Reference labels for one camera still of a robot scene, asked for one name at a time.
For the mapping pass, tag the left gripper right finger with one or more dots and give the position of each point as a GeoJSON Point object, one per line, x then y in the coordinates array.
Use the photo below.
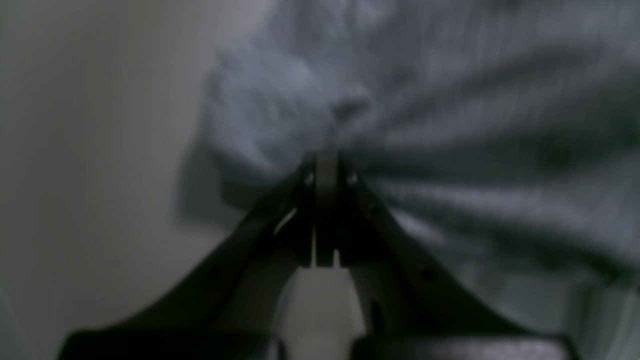
{"type": "Point", "coordinates": [414, 308]}

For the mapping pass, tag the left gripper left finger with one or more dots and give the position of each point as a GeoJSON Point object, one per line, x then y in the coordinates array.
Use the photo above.
{"type": "Point", "coordinates": [271, 242]}

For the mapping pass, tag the grey T-shirt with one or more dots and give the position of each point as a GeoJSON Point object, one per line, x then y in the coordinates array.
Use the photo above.
{"type": "Point", "coordinates": [503, 135]}

